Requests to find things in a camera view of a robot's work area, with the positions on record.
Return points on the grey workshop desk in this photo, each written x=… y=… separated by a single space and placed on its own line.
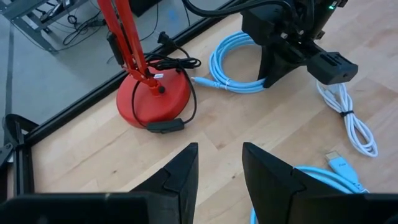
x=21 y=6

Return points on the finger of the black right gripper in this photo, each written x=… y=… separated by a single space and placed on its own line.
x=265 y=65
x=284 y=70

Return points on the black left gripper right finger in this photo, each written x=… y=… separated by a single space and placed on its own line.
x=280 y=202

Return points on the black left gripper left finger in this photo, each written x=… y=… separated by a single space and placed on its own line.
x=155 y=207

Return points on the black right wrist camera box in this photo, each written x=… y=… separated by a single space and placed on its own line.
x=332 y=68

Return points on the red desk lamp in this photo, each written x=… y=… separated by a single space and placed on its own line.
x=155 y=102

